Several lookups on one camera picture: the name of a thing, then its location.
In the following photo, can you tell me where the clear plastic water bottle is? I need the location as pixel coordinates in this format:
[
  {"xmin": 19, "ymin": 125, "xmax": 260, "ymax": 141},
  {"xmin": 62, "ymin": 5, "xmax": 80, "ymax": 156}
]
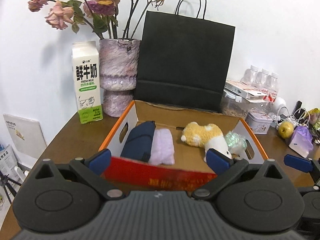
[
  {"xmin": 264, "ymin": 73, "xmax": 279, "ymax": 102},
  {"xmin": 252, "ymin": 69, "xmax": 269, "ymax": 91},
  {"xmin": 240, "ymin": 66, "xmax": 259, "ymax": 86}
]

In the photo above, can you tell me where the purple textured vase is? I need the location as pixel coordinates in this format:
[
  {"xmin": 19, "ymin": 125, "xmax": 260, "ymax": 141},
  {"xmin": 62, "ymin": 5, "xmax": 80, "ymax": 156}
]
[{"xmin": 99, "ymin": 39, "xmax": 140, "ymax": 118}]

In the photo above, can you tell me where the clear seed storage container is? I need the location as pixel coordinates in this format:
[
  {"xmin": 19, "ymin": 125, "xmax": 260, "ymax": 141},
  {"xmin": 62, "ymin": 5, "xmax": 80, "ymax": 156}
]
[{"xmin": 220, "ymin": 89, "xmax": 267, "ymax": 119}]

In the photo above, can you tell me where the small purple gift bag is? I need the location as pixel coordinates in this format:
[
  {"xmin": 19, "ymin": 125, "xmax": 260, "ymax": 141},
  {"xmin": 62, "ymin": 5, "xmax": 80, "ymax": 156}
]
[{"xmin": 289, "ymin": 126, "xmax": 313, "ymax": 158}]

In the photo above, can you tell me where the dried pink rose bouquet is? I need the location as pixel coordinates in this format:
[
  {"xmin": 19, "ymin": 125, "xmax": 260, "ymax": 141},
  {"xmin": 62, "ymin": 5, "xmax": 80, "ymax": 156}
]
[{"xmin": 28, "ymin": 0, "xmax": 166, "ymax": 40}]

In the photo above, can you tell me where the black tripod stand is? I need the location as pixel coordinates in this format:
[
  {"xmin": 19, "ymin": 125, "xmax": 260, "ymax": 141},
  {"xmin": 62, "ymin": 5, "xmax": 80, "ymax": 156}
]
[{"xmin": 0, "ymin": 171, "xmax": 22, "ymax": 204}]

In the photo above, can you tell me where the navy blue fabric pouch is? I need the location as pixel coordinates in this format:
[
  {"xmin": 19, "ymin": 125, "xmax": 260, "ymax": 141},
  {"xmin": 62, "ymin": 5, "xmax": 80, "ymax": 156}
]
[{"xmin": 120, "ymin": 121, "xmax": 156, "ymax": 163}]

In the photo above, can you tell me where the orange pumpkin cardboard box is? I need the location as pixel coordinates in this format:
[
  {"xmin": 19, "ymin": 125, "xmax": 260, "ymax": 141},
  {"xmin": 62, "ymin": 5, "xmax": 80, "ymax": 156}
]
[{"xmin": 100, "ymin": 100, "xmax": 268, "ymax": 191}]

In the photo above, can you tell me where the folded lavender fluffy towel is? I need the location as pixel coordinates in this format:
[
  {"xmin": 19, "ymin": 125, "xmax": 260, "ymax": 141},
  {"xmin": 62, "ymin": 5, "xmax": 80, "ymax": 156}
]
[{"xmin": 149, "ymin": 128, "xmax": 175, "ymax": 166}]

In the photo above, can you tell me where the black paper shopping bag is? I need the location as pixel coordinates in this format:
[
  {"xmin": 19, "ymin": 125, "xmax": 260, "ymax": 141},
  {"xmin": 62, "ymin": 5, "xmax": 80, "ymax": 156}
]
[{"xmin": 134, "ymin": 11, "xmax": 235, "ymax": 112}]

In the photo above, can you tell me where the white wall panel box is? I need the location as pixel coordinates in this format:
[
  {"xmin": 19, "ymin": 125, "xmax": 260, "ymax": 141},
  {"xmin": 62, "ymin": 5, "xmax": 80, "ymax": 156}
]
[{"xmin": 3, "ymin": 114, "xmax": 47, "ymax": 159}]

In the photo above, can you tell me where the white charger with cables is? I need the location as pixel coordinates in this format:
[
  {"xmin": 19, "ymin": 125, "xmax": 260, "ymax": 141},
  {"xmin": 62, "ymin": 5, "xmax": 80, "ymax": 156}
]
[{"xmin": 270, "ymin": 97, "xmax": 311, "ymax": 129}]

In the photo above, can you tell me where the yellow green pear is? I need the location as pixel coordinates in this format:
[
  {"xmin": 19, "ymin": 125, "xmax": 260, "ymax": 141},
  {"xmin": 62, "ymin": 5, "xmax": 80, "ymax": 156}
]
[{"xmin": 278, "ymin": 121, "xmax": 295, "ymax": 139}]

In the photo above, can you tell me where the iridescent plastic wrap bundle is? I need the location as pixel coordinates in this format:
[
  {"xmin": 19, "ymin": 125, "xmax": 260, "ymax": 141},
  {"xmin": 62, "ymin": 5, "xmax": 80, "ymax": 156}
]
[{"xmin": 224, "ymin": 131, "xmax": 247, "ymax": 155}]

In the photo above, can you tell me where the white green milk carton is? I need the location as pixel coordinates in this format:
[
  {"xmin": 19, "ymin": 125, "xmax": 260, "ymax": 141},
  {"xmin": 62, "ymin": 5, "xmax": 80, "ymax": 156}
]
[{"xmin": 72, "ymin": 41, "xmax": 103, "ymax": 124}]

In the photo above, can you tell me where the yellow white plush toy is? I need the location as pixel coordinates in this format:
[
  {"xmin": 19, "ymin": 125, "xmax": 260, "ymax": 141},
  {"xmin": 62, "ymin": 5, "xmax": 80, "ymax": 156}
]
[{"xmin": 181, "ymin": 121, "xmax": 232, "ymax": 163}]

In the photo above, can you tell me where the white flat cardboard box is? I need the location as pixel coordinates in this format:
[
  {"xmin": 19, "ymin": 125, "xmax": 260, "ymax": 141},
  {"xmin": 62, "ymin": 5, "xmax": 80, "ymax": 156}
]
[{"xmin": 225, "ymin": 80, "xmax": 267, "ymax": 100}]

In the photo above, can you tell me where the white floral tin box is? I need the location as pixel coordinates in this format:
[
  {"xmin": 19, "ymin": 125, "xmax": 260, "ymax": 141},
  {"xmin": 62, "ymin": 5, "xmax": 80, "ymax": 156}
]
[{"xmin": 245, "ymin": 110, "xmax": 273, "ymax": 135}]

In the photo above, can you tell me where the blue white paper bag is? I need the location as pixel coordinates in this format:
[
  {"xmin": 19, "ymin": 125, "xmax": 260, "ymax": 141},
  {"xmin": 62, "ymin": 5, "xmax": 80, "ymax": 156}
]
[{"xmin": 0, "ymin": 145, "xmax": 19, "ymax": 180}]

